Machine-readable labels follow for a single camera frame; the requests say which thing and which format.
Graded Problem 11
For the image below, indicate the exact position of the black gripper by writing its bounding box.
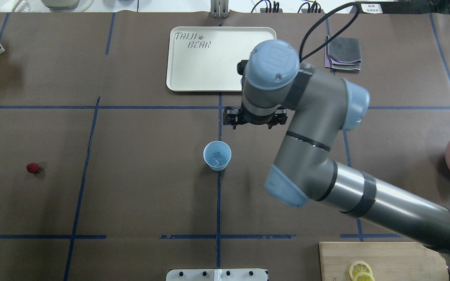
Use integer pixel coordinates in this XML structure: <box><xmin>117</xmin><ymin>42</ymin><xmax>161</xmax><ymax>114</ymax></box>
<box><xmin>223</xmin><ymin>107</ymin><xmax>288</xmax><ymax>130</ymax></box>

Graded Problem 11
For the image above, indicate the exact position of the clear ice cube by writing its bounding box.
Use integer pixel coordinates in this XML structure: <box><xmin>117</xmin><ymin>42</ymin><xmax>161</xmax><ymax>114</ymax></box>
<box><xmin>209</xmin><ymin>151</ymin><xmax>224</xmax><ymax>167</ymax></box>

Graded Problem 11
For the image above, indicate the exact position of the red strawberry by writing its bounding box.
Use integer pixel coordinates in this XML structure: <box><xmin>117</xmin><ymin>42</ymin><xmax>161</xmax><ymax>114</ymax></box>
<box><xmin>26</xmin><ymin>162</ymin><xmax>40</xmax><ymax>174</ymax></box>

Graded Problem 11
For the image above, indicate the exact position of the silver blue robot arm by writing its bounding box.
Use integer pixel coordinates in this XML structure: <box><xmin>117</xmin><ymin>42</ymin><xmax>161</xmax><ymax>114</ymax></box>
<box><xmin>223</xmin><ymin>40</ymin><xmax>450</xmax><ymax>260</ymax></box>

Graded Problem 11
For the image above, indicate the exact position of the light blue plastic cup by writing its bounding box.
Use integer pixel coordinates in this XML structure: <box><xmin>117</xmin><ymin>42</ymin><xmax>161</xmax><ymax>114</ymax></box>
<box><xmin>202</xmin><ymin>141</ymin><xmax>232</xmax><ymax>171</ymax></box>

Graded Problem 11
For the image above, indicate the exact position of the cream bear serving tray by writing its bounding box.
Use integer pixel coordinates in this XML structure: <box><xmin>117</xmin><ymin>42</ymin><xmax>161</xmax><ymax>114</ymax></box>
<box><xmin>166</xmin><ymin>26</ymin><xmax>277</xmax><ymax>92</ymax></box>

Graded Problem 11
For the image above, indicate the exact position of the grey folded cloth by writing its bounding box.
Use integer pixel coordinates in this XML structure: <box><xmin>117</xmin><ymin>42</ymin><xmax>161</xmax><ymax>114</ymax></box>
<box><xmin>324</xmin><ymin>36</ymin><xmax>362</xmax><ymax>73</ymax></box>

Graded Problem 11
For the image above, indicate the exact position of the lemon slices row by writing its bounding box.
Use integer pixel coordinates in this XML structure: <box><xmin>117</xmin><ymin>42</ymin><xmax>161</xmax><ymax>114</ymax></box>
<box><xmin>348</xmin><ymin>260</ymin><xmax>375</xmax><ymax>281</ymax></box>

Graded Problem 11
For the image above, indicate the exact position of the black power strip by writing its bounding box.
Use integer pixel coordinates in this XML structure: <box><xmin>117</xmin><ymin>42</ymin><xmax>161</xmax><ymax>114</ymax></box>
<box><xmin>349</xmin><ymin>0</ymin><xmax>434</xmax><ymax>14</ymax></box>

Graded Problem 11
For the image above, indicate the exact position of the bamboo cutting board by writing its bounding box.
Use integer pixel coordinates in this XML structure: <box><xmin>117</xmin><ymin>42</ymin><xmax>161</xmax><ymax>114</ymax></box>
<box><xmin>318</xmin><ymin>242</ymin><xmax>449</xmax><ymax>281</ymax></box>

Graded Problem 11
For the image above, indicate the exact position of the aluminium frame post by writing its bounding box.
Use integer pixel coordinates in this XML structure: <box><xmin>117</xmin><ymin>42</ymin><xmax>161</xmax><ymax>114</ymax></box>
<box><xmin>210</xmin><ymin>0</ymin><xmax>230</xmax><ymax>18</ymax></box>

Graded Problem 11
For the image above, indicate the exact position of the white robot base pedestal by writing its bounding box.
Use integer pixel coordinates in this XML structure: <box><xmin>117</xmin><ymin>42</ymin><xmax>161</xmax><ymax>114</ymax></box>
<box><xmin>166</xmin><ymin>268</ymin><xmax>269</xmax><ymax>281</ymax></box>

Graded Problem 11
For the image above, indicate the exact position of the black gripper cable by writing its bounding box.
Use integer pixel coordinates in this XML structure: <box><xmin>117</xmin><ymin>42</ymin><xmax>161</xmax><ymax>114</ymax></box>
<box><xmin>299</xmin><ymin>2</ymin><xmax>360</xmax><ymax>62</ymax></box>

